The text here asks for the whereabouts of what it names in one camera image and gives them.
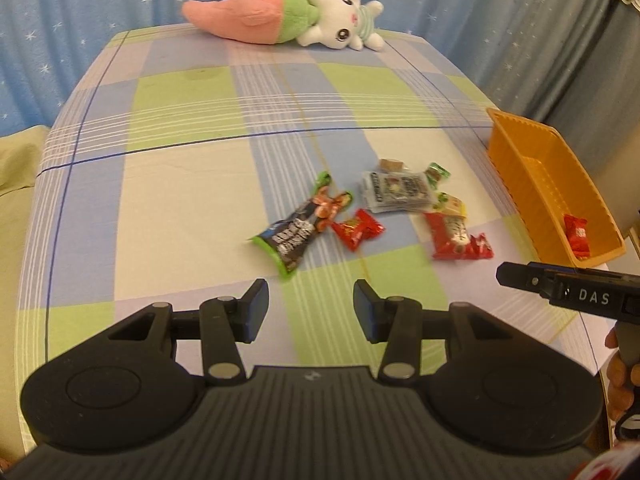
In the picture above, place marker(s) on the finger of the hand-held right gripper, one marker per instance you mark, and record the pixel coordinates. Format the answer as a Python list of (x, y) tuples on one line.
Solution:
[(520, 277)]

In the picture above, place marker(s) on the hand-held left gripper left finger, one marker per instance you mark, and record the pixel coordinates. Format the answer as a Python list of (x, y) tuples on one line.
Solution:
[(257, 305)]

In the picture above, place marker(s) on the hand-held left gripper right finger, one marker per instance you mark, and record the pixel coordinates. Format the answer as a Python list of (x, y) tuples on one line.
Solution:
[(365, 310)]

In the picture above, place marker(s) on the black green snack packet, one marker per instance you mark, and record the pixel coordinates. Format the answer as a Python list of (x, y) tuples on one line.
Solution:
[(295, 237)]

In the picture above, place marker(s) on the red white snack packet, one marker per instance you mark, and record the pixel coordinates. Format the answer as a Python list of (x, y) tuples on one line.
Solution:
[(452, 240)]

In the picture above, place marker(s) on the red candy packet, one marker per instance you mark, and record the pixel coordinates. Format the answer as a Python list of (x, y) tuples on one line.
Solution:
[(357, 230)]

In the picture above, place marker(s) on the orange plastic basket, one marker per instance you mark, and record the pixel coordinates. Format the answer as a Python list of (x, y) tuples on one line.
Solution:
[(545, 190)]

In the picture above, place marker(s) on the yellow snack packet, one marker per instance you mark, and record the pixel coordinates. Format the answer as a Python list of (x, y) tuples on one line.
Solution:
[(450, 205)]

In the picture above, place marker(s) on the person's right hand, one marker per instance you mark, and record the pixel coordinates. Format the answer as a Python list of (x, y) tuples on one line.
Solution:
[(616, 385)]

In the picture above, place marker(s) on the small red snack packet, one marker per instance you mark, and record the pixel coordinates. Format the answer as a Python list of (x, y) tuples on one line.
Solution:
[(577, 237)]

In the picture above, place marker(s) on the grey transparent snack packet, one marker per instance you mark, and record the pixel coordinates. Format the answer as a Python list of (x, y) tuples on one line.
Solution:
[(397, 190), (402, 209)]

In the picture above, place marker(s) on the green wrapped brown candy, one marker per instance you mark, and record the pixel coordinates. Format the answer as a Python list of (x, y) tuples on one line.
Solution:
[(436, 172)]

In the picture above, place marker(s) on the brown candy piece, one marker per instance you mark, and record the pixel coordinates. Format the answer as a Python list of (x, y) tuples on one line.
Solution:
[(391, 165)]

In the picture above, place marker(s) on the person's patterned clothing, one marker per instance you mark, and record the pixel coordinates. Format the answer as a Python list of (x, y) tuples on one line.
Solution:
[(610, 467)]

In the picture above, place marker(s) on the green chair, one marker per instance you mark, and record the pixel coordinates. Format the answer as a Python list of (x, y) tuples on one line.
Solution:
[(17, 185)]

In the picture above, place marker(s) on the rabbit plush toy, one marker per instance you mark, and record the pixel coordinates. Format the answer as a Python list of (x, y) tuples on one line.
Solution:
[(345, 20)]

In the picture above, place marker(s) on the blue star curtain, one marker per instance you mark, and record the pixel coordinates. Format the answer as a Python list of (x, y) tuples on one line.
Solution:
[(100, 10)]

